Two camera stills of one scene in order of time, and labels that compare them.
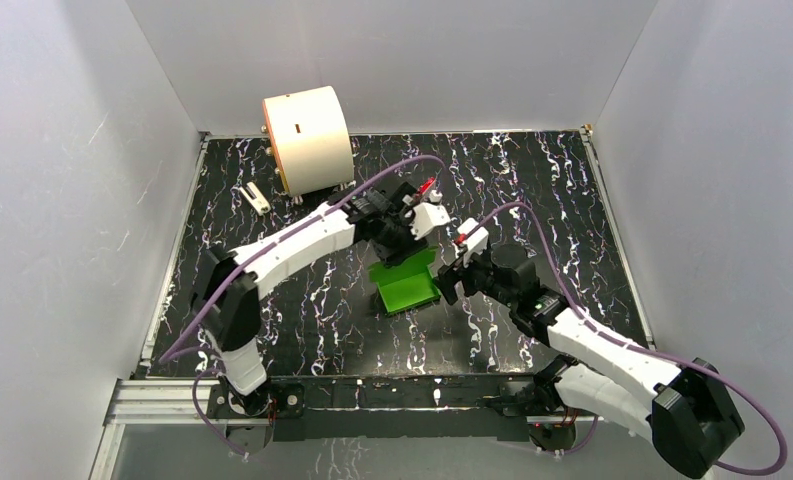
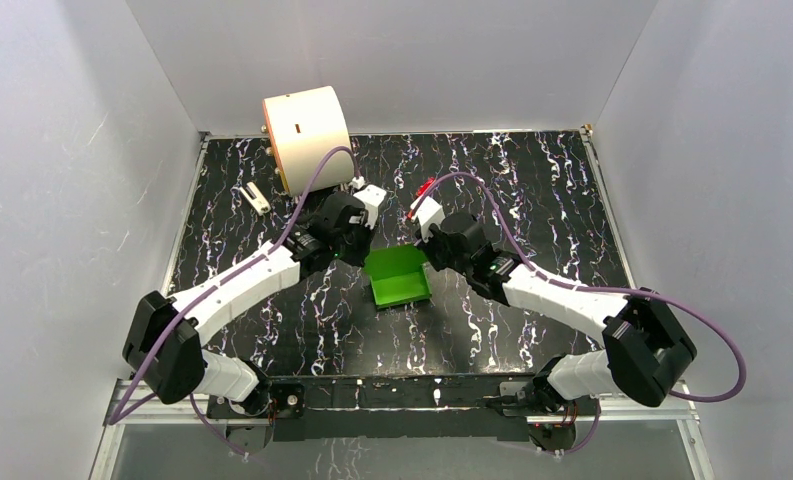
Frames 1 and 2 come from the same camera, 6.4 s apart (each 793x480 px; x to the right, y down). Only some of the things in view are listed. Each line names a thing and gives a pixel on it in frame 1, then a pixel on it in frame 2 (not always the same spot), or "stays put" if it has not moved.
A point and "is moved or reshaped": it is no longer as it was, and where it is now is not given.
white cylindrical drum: [311, 139] stays put
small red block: [425, 185] stays put
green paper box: [406, 284] is moved or reshaped
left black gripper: [391, 241] -> [357, 250]
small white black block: [255, 199] stays put
